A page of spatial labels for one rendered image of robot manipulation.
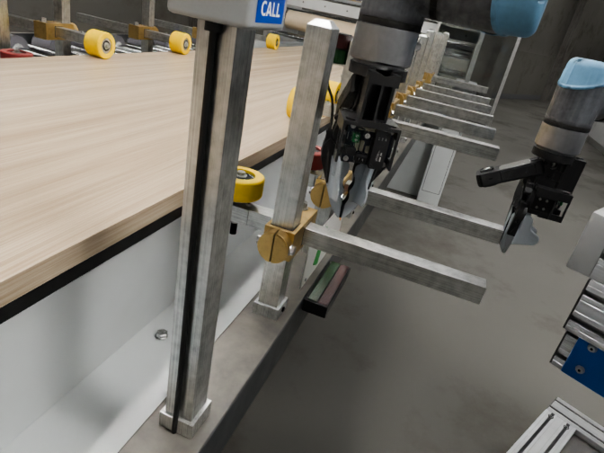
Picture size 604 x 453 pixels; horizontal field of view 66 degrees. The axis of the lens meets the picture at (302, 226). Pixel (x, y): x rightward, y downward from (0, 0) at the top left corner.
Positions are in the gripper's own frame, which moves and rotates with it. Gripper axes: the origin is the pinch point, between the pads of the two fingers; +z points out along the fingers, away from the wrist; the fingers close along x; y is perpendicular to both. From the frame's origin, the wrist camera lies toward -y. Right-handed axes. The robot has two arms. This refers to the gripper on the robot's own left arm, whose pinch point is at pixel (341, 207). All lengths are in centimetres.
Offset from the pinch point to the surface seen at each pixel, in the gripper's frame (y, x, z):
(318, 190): -23.3, -0.6, 7.1
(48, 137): -15.2, -47.6, 2.4
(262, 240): -0.3, -10.4, 7.6
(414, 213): -23.1, 19.4, 8.3
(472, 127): -67, 44, -3
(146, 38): -144, -67, 0
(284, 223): -2.1, -7.5, 5.0
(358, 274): -140, 44, 92
